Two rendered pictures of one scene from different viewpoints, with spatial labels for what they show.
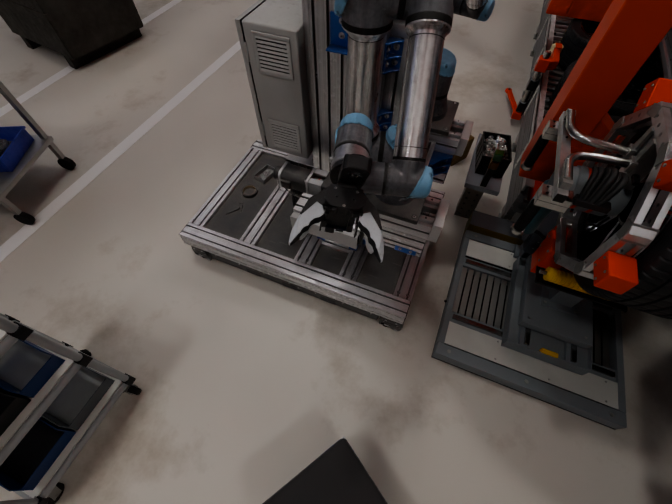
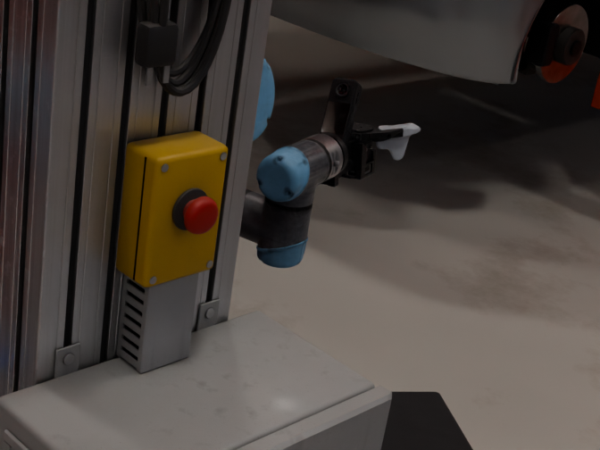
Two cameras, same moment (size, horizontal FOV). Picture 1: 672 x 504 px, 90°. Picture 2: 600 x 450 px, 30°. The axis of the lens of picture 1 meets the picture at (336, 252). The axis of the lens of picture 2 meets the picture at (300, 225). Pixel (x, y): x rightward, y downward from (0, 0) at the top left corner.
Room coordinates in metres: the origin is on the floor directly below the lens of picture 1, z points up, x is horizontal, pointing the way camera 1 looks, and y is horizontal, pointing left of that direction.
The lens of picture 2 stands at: (2.10, 0.51, 1.83)
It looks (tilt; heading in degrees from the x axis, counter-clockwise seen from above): 24 degrees down; 199
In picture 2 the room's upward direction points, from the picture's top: 9 degrees clockwise
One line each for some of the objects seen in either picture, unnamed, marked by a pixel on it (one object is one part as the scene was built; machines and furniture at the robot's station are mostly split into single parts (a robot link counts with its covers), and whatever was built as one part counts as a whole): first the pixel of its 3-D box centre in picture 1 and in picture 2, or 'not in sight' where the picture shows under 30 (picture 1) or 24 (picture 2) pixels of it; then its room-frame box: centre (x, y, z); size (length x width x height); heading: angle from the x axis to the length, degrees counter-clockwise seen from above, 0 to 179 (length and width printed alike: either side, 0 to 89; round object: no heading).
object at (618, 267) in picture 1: (614, 272); not in sight; (0.48, -0.79, 0.85); 0.09 x 0.08 x 0.07; 157
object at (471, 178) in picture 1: (488, 162); not in sight; (1.40, -0.82, 0.44); 0.43 x 0.17 x 0.03; 157
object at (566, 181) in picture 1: (606, 163); not in sight; (0.73, -0.76, 1.03); 0.19 x 0.18 x 0.11; 67
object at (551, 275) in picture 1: (579, 283); not in sight; (0.62, -0.96, 0.51); 0.29 x 0.06 x 0.06; 67
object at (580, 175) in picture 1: (586, 190); not in sight; (0.80, -0.84, 0.85); 0.21 x 0.14 x 0.14; 67
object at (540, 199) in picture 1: (553, 197); not in sight; (0.69, -0.66, 0.93); 0.09 x 0.05 x 0.05; 67
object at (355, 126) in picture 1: (354, 142); (293, 172); (0.59, -0.04, 1.21); 0.11 x 0.08 x 0.09; 172
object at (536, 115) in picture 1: (539, 86); not in sight; (2.39, -1.51, 0.28); 2.47 x 0.09 x 0.22; 157
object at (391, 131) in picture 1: (400, 151); not in sight; (0.83, -0.20, 0.98); 0.13 x 0.12 x 0.14; 82
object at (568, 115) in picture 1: (604, 122); not in sight; (0.91, -0.84, 1.03); 0.19 x 0.18 x 0.11; 67
